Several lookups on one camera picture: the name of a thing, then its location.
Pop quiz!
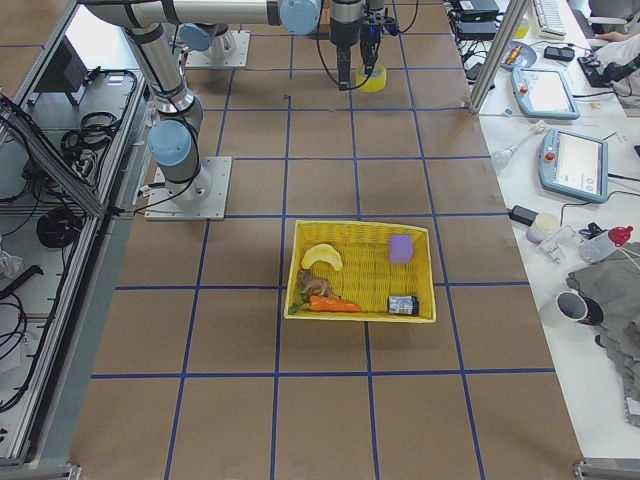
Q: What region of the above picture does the aluminium frame post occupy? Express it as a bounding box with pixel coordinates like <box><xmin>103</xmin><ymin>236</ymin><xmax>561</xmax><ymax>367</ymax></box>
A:
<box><xmin>468</xmin><ymin>0</ymin><xmax>529</xmax><ymax>114</ymax></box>

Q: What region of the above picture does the brass cylinder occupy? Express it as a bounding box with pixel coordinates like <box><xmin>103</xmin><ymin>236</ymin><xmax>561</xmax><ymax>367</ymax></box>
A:
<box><xmin>504</xmin><ymin>45</ymin><xmax>522</xmax><ymax>65</ymax></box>

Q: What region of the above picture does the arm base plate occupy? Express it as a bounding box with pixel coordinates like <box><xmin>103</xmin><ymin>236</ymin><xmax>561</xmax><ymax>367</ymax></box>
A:
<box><xmin>186</xmin><ymin>30</ymin><xmax>250</xmax><ymax>70</ymax></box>
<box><xmin>144</xmin><ymin>156</ymin><xmax>232</xmax><ymax>221</ymax></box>

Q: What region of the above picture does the black pink mug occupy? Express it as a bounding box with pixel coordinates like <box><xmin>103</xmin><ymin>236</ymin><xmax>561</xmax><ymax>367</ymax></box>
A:
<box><xmin>555</xmin><ymin>290</ymin><xmax>604</xmax><ymax>326</ymax></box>

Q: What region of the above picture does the lower teach pendant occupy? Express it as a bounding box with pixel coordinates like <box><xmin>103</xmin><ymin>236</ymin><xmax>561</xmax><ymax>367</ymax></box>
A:
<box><xmin>538</xmin><ymin>128</ymin><xmax>609</xmax><ymax>203</ymax></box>

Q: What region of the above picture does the black power brick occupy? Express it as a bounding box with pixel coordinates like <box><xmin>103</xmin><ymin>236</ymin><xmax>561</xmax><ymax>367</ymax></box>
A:
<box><xmin>508</xmin><ymin>205</ymin><xmax>539</xmax><ymax>227</ymax></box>

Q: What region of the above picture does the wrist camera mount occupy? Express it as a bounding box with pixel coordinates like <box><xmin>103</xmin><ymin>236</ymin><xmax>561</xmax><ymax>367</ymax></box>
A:
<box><xmin>361</xmin><ymin>7</ymin><xmax>400</xmax><ymax>38</ymax></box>

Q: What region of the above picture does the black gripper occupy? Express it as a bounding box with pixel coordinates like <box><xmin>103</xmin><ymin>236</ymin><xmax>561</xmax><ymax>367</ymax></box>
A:
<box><xmin>360</xmin><ymin>19</ymin><xmax>384</xmax><ymax>76</ymax></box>
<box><xmin>331</xmin><ymin>22</ymin><xmax>360</xmax><ymax>91</ymax></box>

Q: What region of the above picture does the grey cloth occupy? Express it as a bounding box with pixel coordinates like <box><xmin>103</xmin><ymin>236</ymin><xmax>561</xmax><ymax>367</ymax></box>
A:
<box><xmin>566</xmin><ymin>253</ymin><xmax>639</xmax><ymax>426</ymax></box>

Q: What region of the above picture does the blue plate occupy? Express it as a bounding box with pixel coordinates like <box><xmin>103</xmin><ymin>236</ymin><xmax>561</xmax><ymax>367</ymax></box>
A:
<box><xmin>500</xmin><ymin>41</ymin><xmax>538</xmax><ymax>70</ymax></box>

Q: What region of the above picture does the yellow tape roll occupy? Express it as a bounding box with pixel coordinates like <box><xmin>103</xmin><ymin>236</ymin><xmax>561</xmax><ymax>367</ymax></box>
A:
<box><xmin>355</xmin><ymin>64</ymin><xmax>387</xmax><ymax>93</ymax></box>

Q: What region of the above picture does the yellow plastic basket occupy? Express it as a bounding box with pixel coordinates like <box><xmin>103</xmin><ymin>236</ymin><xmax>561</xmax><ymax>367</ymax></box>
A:
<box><xmin>284</xmin><ymin>220</ymin><xmax>436</xmax><ymax>323</ymax></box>

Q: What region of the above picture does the brown toy animal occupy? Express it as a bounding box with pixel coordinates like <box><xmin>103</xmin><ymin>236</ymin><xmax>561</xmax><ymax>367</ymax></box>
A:
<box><xmin>297</xmin><ymin>269</ymin><xmax>341</xmax><ymax>300</ymax></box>

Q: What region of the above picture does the lavender white jar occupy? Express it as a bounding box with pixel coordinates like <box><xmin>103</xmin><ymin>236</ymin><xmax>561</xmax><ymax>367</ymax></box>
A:
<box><xmin>526</xmin><ymin>213</ymin><xmax>560</xmax><ymax>244</ymax></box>

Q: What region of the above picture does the purple foam block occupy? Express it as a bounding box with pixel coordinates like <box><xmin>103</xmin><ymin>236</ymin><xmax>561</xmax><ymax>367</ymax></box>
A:
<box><xmin>388</xmin><ymin>234</ymin><xmax>414</xmax><ymax>264</ymax></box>

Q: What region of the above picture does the toy carrot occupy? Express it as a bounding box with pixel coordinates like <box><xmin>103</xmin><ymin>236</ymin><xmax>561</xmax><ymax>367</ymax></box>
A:
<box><xmin>288</xmin><ymin>295</ymin><xmax>362</xmax><ymax>314</ymax></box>

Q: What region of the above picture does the clear bottle red cap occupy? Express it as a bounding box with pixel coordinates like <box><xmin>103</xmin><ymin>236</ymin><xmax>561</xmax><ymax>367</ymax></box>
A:
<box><xmin>578</xmin><ymin>226</ymin><xmax>634</xmax><ymax>263</ymax></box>

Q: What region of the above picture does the teach pendant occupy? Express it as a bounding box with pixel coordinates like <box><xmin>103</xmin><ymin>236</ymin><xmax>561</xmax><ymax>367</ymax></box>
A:
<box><xmin>511</xmin><ymin>67</ymin><xmax>580</xmax><ymax>120</ymax></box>
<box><xmin>538</xmin><ymin>128</ymin><xmax>609</xmax><ymax>203</ymax></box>

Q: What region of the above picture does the white keyboard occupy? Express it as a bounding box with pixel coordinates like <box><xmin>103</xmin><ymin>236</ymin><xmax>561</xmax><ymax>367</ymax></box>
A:
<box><xmin>531</xmin><ymin>0</ymin><xmax>566</xmax><ymax>40</ymax></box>

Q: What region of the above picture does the small labelled can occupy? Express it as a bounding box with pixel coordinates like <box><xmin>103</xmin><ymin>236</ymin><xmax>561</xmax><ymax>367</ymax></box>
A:
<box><xmin>387</xmin><ymin>295</ymin><xmax>420</xmax><ymax>316</ymax></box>

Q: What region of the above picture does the toy banana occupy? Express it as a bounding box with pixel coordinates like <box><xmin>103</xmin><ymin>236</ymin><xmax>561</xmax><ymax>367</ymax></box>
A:
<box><xmin>301</xmin><ymin>243</ymin><xmax>343</xmax><ymax>271</ymax></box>

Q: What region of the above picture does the upper teach pendant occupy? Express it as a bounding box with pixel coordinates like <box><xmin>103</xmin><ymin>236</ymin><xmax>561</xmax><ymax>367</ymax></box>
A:
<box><xmin>511</xmin><ymin>67</ymin><xmax>580</xmax><ymax>120</ymax></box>

